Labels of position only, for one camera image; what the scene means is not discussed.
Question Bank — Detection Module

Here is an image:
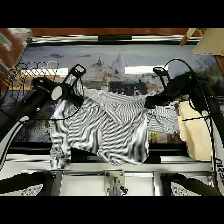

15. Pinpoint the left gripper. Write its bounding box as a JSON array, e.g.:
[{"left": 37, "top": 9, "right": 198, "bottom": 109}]
[{"left": 66, "top": 83, "right": 85, "bottom": 108}]

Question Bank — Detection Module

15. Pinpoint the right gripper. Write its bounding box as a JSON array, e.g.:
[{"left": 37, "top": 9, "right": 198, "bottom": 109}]
[{"left": 144, "top": 87, "right": 178, "bottom": 110}]

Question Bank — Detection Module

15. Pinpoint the black white striped shirt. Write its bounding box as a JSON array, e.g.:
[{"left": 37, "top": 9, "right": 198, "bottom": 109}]
[{"left": 49, "top": 79, "right": 183, "bottom": 170}]

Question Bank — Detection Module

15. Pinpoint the cream garment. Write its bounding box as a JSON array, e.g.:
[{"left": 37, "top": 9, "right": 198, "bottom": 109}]
[{"left": 176, "top": 99, "right": 215, "bottom": 163}]

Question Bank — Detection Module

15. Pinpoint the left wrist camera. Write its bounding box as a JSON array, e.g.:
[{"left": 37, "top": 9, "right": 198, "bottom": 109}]
[{"left": 63, "top": 63, "right": 87, "bottom": 88}]

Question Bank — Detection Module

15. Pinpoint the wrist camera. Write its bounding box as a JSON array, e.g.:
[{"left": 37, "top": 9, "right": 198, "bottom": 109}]
[
  {"left": 63, "top": 63, "right": 87, "bottom": 88},
  {"left": 152, "top": 65, "right": 171, "bottom": 96}
]

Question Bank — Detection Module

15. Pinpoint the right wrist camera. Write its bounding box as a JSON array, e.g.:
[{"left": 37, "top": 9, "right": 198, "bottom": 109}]
[{"left": 152, "top": 65, "right": 171, "bottom": 96}]

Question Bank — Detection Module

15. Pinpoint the silver frame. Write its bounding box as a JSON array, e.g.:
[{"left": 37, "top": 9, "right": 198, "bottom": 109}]
[{"left": 0, "top": 146, "right": 224, "bottom": 197}]

